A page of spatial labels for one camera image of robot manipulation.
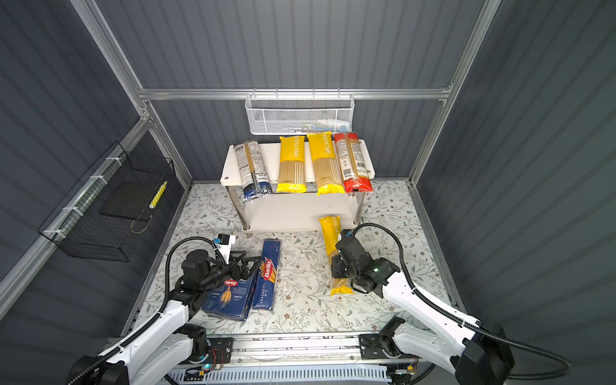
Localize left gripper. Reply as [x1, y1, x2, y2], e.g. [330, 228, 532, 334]
[200, 249, 261, 292]

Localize wide blue Barilla pasta box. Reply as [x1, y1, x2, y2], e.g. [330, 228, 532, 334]
[201, 265, 258, 321]

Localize yellow Pastatime bag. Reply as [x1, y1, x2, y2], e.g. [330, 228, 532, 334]
[319, 216, 353, 296]
[277, 136, 306, 193]
[307, 132, 345, 196]

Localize dark blue clear spaghetti bag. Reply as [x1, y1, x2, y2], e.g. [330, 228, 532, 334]
[234, 140, 274, 201]

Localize red spaghetti bag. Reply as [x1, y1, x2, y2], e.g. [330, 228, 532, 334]
[334, 133, 373, 193]

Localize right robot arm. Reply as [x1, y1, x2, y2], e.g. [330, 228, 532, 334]
[336, 233, 515, 384]

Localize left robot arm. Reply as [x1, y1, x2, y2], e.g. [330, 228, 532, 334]
[67, 250, 259, 384]

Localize white two-tier shelf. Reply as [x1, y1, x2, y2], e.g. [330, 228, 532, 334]
[220, 145, 367, 233]

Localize narrow blue Barilla spaghetti box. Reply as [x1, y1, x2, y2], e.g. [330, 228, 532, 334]
[251, 239, 281, 311]

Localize yellow marker pen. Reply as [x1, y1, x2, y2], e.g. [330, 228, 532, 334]
[149, 181, 168, 210]

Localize items in white basket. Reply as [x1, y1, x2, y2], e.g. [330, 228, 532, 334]
[283, 119, 351, 134]

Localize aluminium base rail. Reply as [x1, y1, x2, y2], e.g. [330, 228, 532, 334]
[103, 330, 420, 383]

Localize black wire basket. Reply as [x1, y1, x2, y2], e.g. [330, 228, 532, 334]
[38, 145, 176, 262]

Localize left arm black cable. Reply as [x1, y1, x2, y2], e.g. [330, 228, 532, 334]
[66, 236, 227, 385]

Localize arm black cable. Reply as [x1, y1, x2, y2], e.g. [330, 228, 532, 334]
[350, 222, 573, 381]
[66, 236, 227, 385]

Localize white wire mesh basket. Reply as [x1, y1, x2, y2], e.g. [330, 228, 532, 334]
[245, 96, 355, 136]

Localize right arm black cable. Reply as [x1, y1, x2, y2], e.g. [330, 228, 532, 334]
[350, 222, 573, 381]

